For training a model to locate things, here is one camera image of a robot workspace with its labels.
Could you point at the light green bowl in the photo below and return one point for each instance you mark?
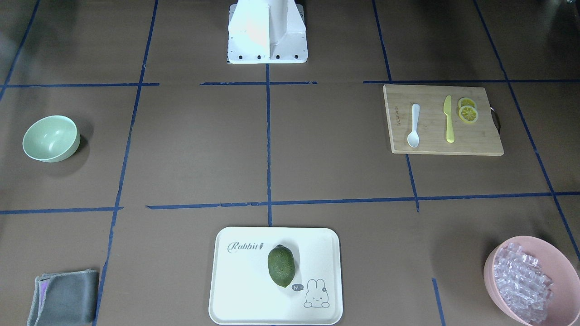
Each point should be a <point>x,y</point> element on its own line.
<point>51,139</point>

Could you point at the white rabbit tray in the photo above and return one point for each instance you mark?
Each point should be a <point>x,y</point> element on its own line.
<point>243,293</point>

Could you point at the grey folded cloth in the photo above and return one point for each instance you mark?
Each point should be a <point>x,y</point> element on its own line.
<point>64,299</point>

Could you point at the bamboo cutting board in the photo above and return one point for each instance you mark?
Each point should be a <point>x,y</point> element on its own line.
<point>479,139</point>

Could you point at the upper lemon slice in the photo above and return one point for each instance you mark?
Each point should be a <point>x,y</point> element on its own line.
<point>466,101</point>

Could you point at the lemon slice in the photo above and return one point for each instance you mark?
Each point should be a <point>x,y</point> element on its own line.
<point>466,101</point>
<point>468,114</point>

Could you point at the lower lemon slice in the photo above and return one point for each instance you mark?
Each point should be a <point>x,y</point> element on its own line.
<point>468,114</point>

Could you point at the pink bowl with ice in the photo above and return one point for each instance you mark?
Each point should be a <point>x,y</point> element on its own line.
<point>532,282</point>

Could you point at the white plastic spoon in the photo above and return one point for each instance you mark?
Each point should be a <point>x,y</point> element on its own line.
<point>413,137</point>

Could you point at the green lime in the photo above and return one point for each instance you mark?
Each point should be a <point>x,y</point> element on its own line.
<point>281,265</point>

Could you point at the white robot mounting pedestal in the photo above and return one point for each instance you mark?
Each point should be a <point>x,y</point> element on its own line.
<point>267,32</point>

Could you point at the yellow plastic knife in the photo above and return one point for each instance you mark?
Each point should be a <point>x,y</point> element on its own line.
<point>449,131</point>

